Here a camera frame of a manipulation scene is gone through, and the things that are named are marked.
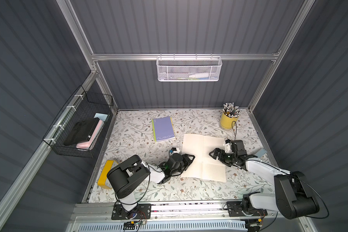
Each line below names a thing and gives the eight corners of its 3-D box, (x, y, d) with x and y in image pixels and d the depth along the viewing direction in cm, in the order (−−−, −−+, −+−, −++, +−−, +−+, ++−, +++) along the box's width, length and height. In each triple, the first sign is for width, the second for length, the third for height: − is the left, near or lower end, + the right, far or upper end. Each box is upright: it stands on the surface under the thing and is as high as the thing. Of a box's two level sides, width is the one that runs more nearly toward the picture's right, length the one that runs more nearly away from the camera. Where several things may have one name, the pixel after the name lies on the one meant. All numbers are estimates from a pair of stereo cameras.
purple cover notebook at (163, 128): (154, 142, 103) (154, 140, 101) (152, 120, 116) (151, 118, 114) (176, 138, 105) (176, 136, 103) (172, 117, 118) (171, 116, 116)
